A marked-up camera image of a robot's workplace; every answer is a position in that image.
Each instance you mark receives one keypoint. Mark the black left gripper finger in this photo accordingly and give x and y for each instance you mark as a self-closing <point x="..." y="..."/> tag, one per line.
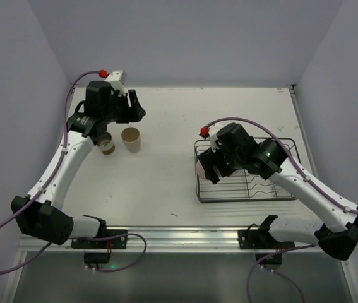
<point x="123" y="109"/>
<point x="137" y="111"/>

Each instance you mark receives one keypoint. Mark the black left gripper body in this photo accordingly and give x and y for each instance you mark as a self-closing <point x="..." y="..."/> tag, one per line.
<point x="127" y="110"/>

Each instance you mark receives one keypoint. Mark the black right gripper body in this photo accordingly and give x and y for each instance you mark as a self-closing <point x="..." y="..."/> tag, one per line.
<point x="216" y="167"/>

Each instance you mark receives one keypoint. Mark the pink hexagonal mug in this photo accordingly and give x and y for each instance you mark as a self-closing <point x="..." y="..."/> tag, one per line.
<point x="201" y="172"/>

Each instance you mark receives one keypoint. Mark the beige tall cup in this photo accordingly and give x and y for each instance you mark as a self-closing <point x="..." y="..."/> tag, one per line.
<point x="131" y="139"/>

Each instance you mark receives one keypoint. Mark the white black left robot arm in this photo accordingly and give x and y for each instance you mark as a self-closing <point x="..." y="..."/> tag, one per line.
<point x="39" y="213"/>

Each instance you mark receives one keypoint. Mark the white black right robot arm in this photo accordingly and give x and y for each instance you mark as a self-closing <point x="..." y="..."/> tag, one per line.
<point x="232" y="149"/>

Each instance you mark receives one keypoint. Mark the grey wire dish rack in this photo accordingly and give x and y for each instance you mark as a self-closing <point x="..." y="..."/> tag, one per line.
<point x="240" y="186"/>

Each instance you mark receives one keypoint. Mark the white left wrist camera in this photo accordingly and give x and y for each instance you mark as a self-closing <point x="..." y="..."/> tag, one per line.
<point x="116" y="79"/>

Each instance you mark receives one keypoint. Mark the aluminium front rail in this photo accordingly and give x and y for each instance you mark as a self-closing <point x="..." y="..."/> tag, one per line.
<point x="163" y="240"/>

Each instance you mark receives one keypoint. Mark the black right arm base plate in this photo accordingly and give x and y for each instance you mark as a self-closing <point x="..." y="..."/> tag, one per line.
<point x="252" y="238"/>

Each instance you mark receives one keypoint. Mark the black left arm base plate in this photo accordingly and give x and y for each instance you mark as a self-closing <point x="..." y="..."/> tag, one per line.
<point x="110" y="239"/>

